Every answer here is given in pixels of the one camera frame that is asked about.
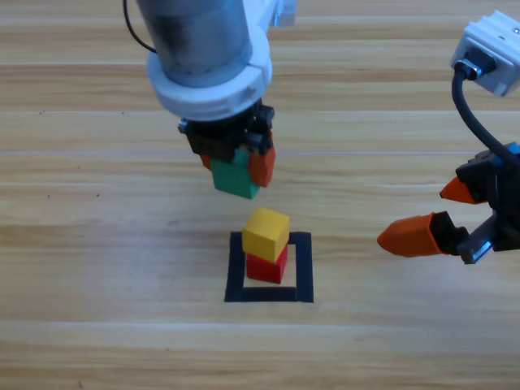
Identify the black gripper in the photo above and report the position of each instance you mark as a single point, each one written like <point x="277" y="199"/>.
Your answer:
<point x="219" y="140"/>
<point x="503" y="195"/>

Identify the green wooden block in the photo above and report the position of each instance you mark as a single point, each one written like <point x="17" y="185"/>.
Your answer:
<point x="233" y="178"/>

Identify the yellow wooden block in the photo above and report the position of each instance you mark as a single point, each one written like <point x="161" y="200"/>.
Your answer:
<point x="264" y="233"/>

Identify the red wooden block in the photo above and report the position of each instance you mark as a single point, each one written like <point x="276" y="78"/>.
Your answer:
<point x="264" y="268"/>

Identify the black tape rectangle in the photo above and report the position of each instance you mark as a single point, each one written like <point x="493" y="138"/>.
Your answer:
<point x="235" y="268"/>

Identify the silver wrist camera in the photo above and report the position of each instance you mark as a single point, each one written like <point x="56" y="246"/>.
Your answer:
<point x="285" y="14"/>
<point x="501" y="79"/>

